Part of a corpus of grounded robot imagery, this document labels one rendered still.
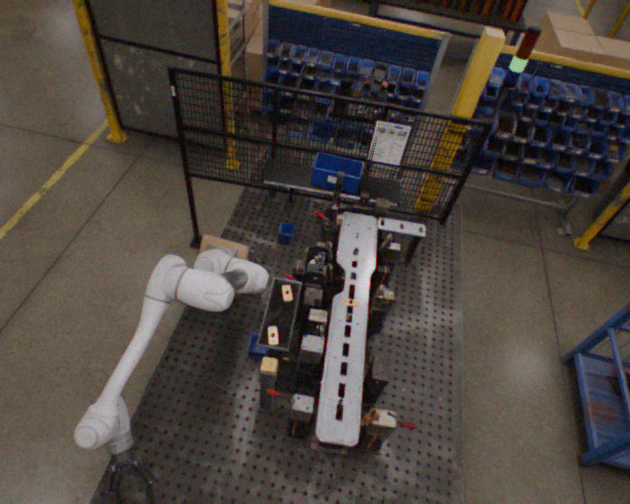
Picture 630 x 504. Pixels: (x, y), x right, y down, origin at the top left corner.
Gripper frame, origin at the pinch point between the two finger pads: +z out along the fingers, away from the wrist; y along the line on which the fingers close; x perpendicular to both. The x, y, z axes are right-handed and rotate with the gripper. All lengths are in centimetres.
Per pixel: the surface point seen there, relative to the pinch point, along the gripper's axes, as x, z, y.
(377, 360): 61, -16, 94
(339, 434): 38, 5, 72
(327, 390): 48, -12, 70
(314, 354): 48, -29, 69
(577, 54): 275, -188, 315
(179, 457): 37.1, -1.6, -3.0
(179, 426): 44.6, -13.3, -3.9
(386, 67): 216, -216, 152
